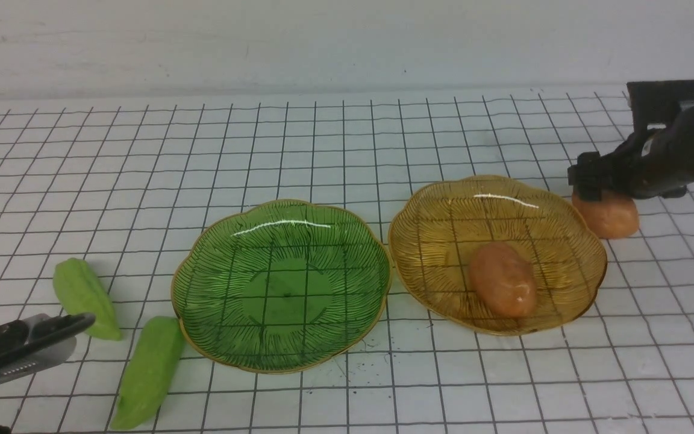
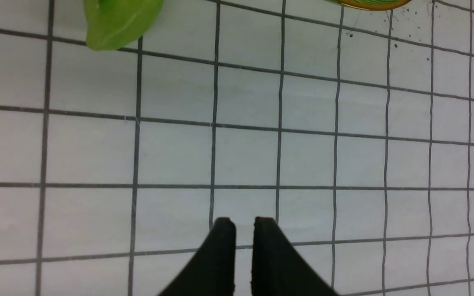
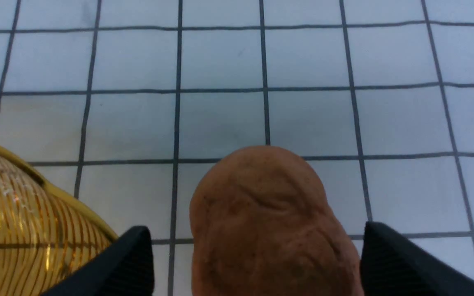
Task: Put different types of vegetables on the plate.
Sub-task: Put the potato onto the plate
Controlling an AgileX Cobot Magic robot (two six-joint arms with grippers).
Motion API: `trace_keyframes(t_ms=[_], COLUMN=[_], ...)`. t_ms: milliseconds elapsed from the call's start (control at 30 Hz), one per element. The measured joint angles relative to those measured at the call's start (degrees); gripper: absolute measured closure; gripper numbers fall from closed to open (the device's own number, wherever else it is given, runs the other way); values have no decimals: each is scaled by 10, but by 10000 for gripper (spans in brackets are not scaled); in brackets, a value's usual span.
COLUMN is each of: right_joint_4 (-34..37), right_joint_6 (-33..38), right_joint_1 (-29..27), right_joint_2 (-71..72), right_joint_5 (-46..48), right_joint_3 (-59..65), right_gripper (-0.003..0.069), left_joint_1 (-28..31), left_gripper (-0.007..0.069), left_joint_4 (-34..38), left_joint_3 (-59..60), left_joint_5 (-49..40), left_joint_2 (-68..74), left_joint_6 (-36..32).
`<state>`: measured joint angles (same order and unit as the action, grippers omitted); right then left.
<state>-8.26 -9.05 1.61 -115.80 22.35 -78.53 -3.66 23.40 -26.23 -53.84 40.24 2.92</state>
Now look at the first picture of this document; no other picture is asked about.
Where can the amber glass plate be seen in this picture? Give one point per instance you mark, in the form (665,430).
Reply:
(434,236)

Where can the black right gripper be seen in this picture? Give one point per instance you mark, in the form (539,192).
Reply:
(656,159)

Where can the long green gourd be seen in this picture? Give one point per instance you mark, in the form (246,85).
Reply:
(147,378)

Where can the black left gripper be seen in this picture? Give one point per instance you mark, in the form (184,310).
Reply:
(39,342)

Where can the green glass plate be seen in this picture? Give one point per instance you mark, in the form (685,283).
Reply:
(282,287)

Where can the short green gourd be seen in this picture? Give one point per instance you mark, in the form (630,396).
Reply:
(79,290)

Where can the orange potato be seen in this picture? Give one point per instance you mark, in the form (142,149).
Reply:
(504,280)
(615,216)

